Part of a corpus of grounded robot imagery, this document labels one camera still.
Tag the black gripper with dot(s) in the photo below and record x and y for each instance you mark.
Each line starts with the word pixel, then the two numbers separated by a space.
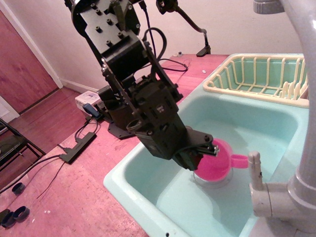
pixel 172 139

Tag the pink plastic cup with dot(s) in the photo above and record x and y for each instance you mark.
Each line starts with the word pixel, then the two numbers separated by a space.
pixel 217 168

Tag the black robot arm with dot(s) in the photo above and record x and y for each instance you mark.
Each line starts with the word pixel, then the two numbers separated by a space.
pixel 139 97

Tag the mint green toy sink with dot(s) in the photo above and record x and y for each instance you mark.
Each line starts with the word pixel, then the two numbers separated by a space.
pixel 251 102

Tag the cream yellow dish rack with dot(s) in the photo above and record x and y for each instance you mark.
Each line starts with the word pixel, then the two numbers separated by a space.
pixel 276 78

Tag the blue adapter plug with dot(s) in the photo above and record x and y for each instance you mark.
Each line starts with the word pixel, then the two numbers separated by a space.
pixel 92 111

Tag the white cardboard box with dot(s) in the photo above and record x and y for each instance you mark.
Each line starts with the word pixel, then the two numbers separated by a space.
pixel 87 97

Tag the black usb hub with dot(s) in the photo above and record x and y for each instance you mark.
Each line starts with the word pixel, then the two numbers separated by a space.
pixel 72 154

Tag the black metal chair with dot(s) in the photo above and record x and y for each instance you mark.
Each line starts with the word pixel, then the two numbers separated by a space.
pixel 13 146

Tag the wooden door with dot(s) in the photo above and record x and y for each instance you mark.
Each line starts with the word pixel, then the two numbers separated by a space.
pixel 23 80

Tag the black gooseneck camera mount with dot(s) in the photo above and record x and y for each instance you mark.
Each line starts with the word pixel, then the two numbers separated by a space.
pixel 172 6

